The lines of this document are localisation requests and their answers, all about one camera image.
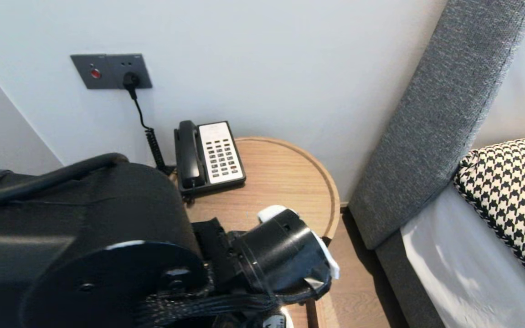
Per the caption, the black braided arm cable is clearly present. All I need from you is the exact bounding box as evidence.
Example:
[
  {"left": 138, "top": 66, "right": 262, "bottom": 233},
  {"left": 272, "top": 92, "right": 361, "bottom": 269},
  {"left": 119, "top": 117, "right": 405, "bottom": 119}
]
[{"left": 135, "top": 292, "right": 300, "bottom": 328}]

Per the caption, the black coiled power cable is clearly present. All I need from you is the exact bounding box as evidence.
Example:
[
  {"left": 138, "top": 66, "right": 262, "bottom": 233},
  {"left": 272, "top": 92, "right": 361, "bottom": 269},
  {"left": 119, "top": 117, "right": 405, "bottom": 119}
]
[{"left": 130, "top": 89, "right": 175, "bottom": 176}]

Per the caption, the black telephone handset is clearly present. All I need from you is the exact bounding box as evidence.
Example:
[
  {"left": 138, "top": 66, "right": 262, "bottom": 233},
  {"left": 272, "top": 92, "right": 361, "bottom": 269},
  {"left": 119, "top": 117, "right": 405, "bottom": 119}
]
[{"left": 178, "top": 120, "right": 206, "bottom": 190}]

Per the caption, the black white houndstooth pillow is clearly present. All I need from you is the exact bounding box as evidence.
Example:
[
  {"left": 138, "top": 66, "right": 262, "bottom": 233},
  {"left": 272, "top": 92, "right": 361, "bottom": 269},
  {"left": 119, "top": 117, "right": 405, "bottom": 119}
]
[{"left": 454, "top": 134, "right": 525, "bottom": 310}]

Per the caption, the white bed sheet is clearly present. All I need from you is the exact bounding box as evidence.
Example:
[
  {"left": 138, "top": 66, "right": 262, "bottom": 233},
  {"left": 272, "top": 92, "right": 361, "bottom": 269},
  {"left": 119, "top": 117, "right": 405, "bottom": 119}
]
[{"left": 400, "top": 182, "right": 525, "bottom": 328}]

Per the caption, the grey fabric headboard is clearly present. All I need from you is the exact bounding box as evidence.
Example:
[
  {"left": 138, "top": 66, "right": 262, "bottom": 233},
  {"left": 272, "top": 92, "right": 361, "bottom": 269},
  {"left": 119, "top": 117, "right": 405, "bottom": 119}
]
[{"left": 348, "top": 0, "right": 525, "bottom": 251}]

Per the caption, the black power plug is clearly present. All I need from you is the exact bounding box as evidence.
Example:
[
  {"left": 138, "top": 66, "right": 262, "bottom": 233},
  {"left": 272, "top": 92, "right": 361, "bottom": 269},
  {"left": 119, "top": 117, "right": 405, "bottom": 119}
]
[{"left": 122, "top": 72, "right": 141, "bottom": 100}]

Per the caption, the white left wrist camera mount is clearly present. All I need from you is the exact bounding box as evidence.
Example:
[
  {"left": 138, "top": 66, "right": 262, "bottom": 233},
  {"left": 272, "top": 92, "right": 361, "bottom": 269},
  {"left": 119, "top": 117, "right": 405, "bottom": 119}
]
[{"left": 257, "top": 205, "right": 340, "bottom": 279}]

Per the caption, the round wooden bedside table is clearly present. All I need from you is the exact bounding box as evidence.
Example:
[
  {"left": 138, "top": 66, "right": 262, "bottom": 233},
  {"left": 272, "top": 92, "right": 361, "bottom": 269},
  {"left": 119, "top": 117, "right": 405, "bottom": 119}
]
[{"left": 167, "top": 136, "right": 340, "bottom": 242}]

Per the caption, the dark grey wall socket panel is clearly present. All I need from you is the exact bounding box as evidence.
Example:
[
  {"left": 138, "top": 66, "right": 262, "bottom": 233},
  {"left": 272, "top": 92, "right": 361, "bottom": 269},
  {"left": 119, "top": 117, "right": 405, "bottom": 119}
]
[{"left": 70, "top": 54, "right": 153, "bottom": 90}]

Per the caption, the grey fabric bed base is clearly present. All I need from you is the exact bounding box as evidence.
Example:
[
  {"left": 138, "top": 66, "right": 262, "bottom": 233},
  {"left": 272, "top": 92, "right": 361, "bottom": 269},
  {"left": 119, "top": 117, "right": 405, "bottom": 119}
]
[{"left": 375, "top": 230, "right": 441, "bottom": 328}]

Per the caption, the black smooth arm cable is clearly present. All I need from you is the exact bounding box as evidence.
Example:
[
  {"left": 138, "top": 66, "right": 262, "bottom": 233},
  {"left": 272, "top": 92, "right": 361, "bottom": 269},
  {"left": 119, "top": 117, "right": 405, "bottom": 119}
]
[{"left": 0, "top": 153, "right": 129, "bottom": 210}]

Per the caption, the white round puck device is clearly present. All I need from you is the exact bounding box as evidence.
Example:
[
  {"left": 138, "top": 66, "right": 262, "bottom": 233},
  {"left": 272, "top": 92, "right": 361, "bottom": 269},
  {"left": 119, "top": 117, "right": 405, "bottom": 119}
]
[{"left": 262, "top": 309, "right": 294, "bottom": 328}]

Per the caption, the black telephone base white keypad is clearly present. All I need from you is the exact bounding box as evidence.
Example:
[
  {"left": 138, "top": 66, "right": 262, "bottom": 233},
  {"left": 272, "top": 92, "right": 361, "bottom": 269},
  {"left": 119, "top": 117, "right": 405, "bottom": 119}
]
[{"left": 174, "top": 120, "right": 247, "bottom": 194}]

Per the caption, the curved front wooden drawer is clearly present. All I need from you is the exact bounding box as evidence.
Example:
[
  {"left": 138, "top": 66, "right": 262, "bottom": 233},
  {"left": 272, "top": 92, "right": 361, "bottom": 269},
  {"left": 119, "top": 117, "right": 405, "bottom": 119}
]
[{"left": 306, "top": 298, "right": 320, "bottom": 328}]

